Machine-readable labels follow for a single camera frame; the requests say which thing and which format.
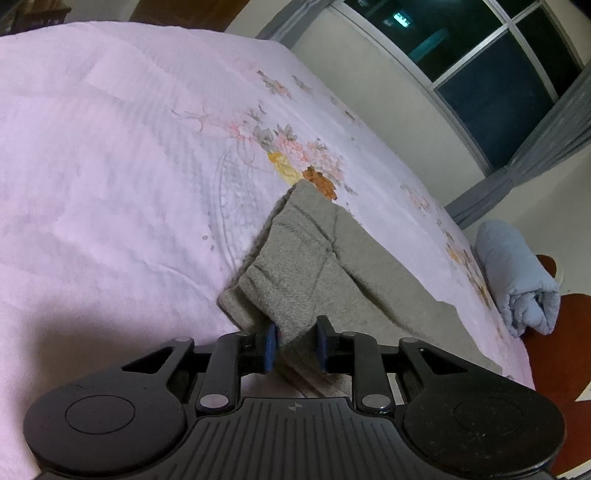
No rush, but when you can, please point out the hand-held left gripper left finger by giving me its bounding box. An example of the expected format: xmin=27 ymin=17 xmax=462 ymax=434
xmin=121 ymin=323 xmax=282 ymax=415

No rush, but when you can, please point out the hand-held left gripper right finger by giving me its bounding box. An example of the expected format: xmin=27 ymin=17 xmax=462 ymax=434
xmin=314 ymin=315 xmax=468 ymax=415

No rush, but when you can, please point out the grey-green towel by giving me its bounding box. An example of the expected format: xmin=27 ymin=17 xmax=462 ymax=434
xmin=217 ymin=181 xmax=504 ymax=398

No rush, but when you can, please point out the rolled light blue blanket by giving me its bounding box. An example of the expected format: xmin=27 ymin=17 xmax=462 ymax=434
xmin=475 ymin=219 xmax=562 ymax=336

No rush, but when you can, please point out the pink floral bedsheet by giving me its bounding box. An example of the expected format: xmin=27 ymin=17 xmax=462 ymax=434
xmin=0 ymin=21 xmax=536 ymax=480

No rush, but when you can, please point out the red-brown headboard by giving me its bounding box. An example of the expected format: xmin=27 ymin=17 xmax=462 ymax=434
xmin=521 ymin=254 xmax=591 ymax=477

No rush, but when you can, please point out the grey curtain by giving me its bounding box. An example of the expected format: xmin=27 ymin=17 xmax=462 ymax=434
xmin=447 ymin=60 xmax=591 ymax=228
xmin=254 ymin=0 xmax=334 ymax=48

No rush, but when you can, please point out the brown wooden door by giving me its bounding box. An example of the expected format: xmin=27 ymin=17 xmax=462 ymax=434
xmin=129 ymin=0 xmax=297 ymax=34

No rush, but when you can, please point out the window with metal frame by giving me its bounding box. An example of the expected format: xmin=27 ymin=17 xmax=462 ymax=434
xmin=331 ymin=0 xmax=586 ymax=177

